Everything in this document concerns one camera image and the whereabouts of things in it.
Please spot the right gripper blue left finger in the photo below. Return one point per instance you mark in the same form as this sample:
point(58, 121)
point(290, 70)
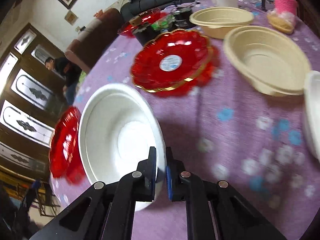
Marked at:
point(145, 191)

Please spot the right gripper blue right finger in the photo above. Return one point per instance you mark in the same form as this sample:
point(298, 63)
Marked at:
point(175, 188)

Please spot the large white foam bowl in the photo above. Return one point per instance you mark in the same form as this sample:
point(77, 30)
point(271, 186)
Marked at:
point(117, 128)

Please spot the red gold-rimmed flower plate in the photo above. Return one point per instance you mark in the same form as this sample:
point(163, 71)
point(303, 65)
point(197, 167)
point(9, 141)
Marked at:
point(174, 62)

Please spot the cream plastic bowl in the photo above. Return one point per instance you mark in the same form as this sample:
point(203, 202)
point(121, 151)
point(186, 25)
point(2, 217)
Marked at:
point(217, 22)
point(270, 61)

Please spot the small white foam bowl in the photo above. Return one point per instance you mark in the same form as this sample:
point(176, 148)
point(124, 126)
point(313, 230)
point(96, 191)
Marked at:
point(311, 112)

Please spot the red plate at table edge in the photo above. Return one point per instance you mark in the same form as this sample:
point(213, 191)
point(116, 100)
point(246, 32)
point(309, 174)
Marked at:
point(64, 156)

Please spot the purple floral tablecloth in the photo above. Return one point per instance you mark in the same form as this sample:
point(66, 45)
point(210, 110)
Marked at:
point(224, 130)

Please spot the seated man in black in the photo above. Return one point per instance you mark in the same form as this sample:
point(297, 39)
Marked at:
point(70, 71)

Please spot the wooden glass door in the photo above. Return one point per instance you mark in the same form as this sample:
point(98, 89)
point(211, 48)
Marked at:
point(31, 104)

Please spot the dark mug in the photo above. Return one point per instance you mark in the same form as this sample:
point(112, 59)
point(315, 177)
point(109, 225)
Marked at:
point(145, 33)

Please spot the green packet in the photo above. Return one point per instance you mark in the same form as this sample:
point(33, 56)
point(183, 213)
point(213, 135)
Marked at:
point(164, 24)

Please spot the brown armchair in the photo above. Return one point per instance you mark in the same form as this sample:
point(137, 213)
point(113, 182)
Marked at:
point(88, 47)

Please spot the far red plate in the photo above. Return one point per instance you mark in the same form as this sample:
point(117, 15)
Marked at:
point(149, 17)

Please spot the black round tin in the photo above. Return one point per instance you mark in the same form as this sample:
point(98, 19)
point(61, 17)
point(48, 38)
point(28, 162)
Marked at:
point(182, 18)

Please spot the bagged snack bowl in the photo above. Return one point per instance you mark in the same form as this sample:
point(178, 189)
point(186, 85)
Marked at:
point(284, 22)

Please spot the small wall plaque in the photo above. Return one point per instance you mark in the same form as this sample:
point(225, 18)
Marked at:
point(71, 17)

